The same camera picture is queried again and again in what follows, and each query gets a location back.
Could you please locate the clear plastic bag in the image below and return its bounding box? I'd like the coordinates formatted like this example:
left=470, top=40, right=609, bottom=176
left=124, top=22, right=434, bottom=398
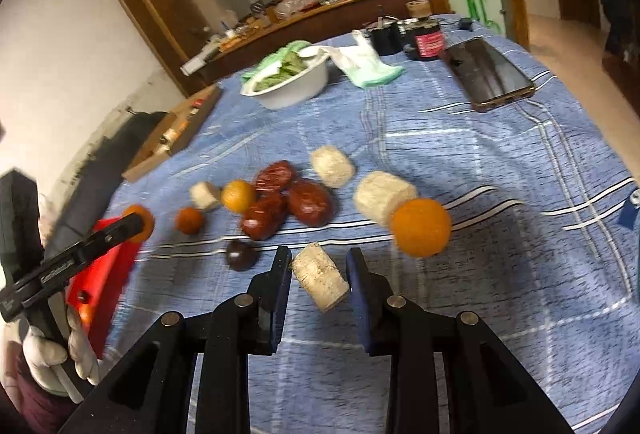
left=272, top=0, right=321, bottom=19

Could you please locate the dark plum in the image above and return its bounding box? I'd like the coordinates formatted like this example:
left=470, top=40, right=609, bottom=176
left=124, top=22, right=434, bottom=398
left=224, top=240, right=259, bottom=271

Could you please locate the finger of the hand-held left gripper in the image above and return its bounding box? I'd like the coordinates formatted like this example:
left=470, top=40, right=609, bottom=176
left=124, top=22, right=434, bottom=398
left=1, top=213, right=144, bottom=323

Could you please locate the cardboard box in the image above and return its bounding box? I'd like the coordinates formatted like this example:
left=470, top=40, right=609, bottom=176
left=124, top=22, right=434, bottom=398
left=121, top=82, right=223, bottom=183

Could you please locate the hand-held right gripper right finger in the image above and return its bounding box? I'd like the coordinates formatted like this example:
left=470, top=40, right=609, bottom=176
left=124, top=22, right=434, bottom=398
left=346, top=247, right=573, bottom=434

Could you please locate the red box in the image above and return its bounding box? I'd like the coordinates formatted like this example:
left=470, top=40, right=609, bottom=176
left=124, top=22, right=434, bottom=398
left=65, top=216, right=143, bottom=360

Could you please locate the dark jar with red label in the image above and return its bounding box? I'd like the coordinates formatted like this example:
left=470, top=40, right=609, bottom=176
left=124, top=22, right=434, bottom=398
left=404, top=1, right=447, bottom=62

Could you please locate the white and green cloth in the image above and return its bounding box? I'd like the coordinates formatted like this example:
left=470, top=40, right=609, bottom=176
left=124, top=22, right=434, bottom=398
left=332, top=30, right=406, bottom=89

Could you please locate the orange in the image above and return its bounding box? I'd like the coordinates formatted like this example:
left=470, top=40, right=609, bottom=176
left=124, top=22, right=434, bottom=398
left=221, top=180, right=258, bottom=213
left=175, top=207, right=206, bottom=235
left=390, top=197, right=453, bottom=259
left=122, top=205, right=156, bottom=242

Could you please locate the black container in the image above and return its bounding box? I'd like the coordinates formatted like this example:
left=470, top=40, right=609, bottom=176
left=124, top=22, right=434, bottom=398
left=366, top=20, right=404, bottom=57

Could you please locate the blue plaid tablecloth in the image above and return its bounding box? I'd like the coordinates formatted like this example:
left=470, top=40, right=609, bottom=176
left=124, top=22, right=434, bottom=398
left=55, top=21, right=640, bottom=434

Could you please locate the person's left hand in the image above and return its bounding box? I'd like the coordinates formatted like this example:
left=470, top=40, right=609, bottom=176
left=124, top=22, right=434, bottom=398
left=22, top=308, right=101, bottom=405

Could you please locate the smartphone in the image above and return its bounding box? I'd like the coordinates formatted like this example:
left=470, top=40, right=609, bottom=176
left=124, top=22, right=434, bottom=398
left=440, top=38, right=537, bottom=113

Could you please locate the person's left forearm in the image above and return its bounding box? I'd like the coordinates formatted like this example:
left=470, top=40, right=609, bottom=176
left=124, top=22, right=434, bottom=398
left=0, top=349, right=76, bottom=434

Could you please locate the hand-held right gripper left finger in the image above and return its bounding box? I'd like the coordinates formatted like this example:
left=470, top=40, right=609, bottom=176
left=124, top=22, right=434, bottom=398
left=57, top=245, right=293, bottom=434

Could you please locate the red date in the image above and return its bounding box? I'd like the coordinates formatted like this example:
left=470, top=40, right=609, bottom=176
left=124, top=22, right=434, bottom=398
left=255, top=161, right=297, bottom=193
left=241, top=194, right=288, bottom=241
left=286, top=180, right=335, bottom=228

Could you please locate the white flat box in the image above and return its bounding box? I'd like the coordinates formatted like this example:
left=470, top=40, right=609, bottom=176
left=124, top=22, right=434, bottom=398
left=180, top=48, right=222, bottom=75

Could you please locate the black sofa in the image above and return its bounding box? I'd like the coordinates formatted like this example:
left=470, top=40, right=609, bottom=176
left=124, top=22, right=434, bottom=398
left=42, top=111, right=171, bottom=265

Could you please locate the white bowl with greens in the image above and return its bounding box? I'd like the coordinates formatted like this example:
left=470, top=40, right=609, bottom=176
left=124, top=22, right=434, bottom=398
left=240, top=44, right=331, bottom=111

